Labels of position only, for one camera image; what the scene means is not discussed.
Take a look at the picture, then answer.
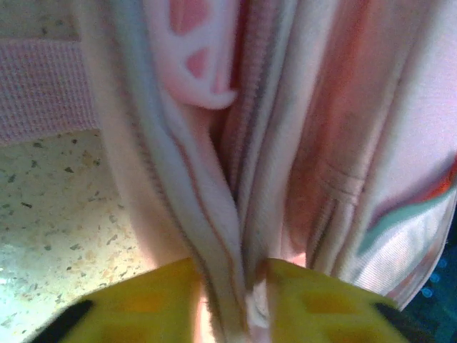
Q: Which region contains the pink student backpack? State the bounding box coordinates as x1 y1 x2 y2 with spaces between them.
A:
0 0 457 343

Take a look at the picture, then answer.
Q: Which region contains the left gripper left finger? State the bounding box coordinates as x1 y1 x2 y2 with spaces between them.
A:
35 257 203 343

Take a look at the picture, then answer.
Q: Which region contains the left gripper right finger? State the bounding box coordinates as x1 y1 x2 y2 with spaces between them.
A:
266 257 435 343

